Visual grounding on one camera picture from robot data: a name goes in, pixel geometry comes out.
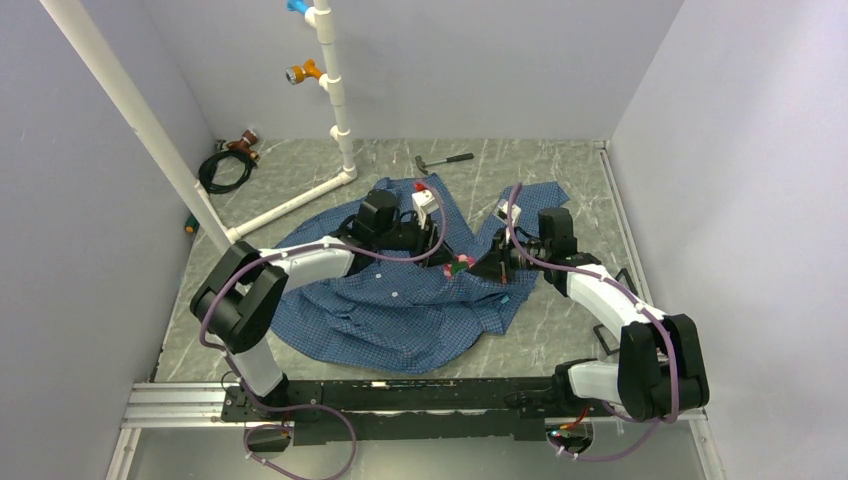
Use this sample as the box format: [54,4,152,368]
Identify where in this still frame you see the pink flower brooch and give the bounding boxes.
[443,254,475,278]

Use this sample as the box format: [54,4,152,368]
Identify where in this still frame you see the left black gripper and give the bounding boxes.
[375,210,458,269]

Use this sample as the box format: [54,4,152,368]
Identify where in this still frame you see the blue hose nozzle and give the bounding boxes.
[286,0,310,16]

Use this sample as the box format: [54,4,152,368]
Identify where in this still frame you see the orange hose nozzle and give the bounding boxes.
[285,58,324,85]

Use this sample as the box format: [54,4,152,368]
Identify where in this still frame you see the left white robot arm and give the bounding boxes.
[190,183,452,420]

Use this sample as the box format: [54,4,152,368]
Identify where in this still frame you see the coiled black hose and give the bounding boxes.
[197,149,256,196]

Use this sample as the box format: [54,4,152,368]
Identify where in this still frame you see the green orange screwdriver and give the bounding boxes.
[183,215,199,234]

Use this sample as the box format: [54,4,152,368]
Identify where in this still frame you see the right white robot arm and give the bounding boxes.
[469,201,710,422]

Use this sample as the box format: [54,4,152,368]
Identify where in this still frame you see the blue checkered shirt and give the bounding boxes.
[271,174,569,374]

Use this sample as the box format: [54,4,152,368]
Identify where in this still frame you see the white PVC pipe frame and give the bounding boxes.
[41,0,358,252]

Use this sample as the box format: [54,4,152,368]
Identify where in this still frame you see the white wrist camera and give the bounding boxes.
[493,199,521,229]
[411,189,440,228]

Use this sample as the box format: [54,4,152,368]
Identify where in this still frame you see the black handled hammer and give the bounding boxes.
[414,153,475,175]

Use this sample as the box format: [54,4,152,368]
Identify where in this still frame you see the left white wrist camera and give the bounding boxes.
[411,189,440,228]

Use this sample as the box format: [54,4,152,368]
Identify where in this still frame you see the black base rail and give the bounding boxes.
[220,377,610,446]

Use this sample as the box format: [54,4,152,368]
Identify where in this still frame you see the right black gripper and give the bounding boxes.
[468,226,550,284]

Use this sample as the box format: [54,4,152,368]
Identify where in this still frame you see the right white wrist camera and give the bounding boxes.
[493,199,521,229]

